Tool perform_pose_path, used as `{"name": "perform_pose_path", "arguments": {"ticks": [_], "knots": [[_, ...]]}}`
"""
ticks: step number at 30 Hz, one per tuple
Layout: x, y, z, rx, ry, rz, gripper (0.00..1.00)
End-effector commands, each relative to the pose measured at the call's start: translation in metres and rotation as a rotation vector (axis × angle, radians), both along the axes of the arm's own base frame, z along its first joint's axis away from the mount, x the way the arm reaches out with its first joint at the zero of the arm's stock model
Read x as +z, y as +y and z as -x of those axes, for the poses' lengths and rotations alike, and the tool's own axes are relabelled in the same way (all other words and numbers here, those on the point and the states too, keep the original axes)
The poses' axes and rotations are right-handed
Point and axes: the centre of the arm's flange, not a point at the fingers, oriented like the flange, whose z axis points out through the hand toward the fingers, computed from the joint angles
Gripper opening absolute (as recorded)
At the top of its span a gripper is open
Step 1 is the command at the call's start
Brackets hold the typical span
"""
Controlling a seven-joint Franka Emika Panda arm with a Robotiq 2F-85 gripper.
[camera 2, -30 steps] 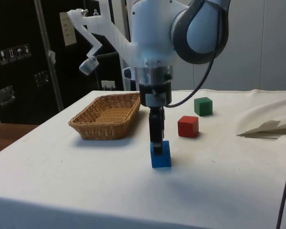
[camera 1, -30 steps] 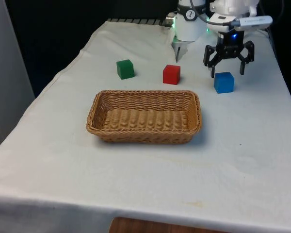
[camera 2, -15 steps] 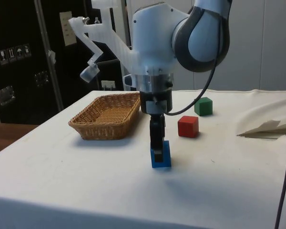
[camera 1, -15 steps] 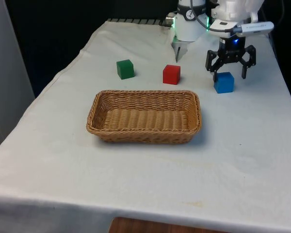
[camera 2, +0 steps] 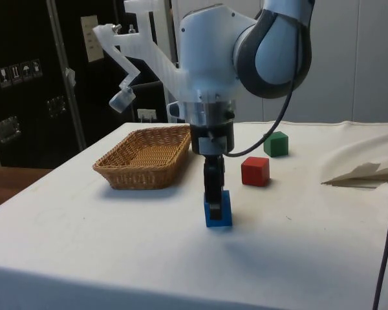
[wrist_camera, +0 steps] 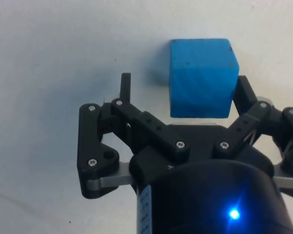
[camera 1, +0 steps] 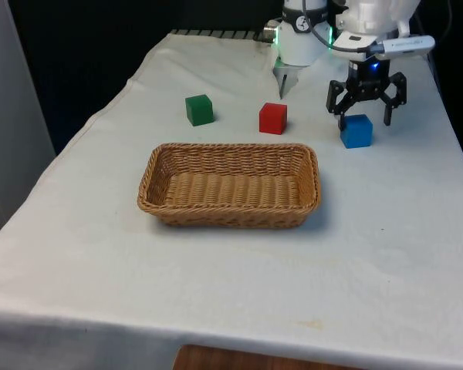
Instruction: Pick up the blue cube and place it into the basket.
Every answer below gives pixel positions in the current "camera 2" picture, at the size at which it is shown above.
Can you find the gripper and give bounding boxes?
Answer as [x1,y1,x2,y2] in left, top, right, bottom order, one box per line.
[189,122,236,221]

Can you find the blue cube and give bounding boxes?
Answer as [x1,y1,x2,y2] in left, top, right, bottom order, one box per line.
[204,189,233,229]

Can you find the red cube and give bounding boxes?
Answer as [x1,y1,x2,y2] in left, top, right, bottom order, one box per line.
[241,156,270,187]

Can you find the green cube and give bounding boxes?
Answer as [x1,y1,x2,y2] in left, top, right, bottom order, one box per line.
[263,131,289,158]

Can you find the wicker basket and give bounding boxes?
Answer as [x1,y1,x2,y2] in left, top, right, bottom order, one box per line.
[92,125,192,191]

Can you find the pale lockers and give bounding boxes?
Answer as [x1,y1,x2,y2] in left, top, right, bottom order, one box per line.
[261,0,388,124]

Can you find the black cabinet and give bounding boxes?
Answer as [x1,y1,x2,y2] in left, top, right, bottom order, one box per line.
[0,0,182,169]

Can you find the translucent white bracket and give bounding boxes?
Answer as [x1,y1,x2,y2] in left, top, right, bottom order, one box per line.
[92,0,237,114]

